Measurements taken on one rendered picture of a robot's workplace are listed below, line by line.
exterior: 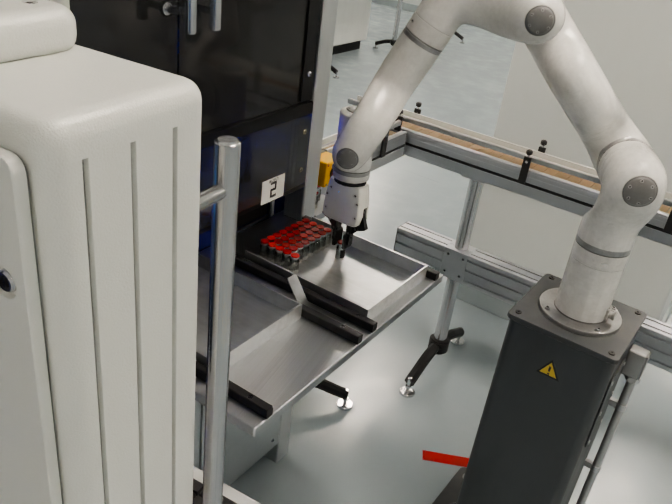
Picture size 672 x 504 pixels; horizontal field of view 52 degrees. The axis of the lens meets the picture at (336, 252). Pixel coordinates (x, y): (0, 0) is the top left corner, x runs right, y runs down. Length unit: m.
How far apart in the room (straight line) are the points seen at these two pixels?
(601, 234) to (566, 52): 0.39
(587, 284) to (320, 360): 0.63
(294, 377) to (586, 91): 0.79
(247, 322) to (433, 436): 1.27
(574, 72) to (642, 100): 1.36
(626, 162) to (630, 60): 1.34
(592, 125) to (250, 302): 0.79
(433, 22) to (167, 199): 0.95
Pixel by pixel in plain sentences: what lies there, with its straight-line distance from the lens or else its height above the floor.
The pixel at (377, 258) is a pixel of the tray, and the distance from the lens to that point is 1.71.
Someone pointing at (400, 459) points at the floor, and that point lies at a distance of 2.44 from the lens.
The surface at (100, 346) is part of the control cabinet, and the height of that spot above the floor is 1.36.
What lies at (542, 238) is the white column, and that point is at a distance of 3.06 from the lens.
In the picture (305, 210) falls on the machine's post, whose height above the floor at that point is 0.91.
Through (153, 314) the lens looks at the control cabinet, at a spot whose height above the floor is 1.36.
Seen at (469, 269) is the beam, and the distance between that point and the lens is 2.55.
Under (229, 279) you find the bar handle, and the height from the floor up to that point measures 1.33.
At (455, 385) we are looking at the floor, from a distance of 2.80.
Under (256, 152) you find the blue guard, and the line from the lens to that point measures 1.58.
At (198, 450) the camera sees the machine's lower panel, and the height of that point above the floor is 0.34.
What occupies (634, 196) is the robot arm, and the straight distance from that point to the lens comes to 1.48.
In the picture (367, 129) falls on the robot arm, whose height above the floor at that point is 1.25.
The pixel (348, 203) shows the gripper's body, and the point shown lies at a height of 1.05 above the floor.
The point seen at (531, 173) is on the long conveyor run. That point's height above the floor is 0.92.
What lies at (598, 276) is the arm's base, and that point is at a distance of 1.62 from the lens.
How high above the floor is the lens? 1.71
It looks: 29 degrees down
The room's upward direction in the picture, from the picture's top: 8 degrees clockwise
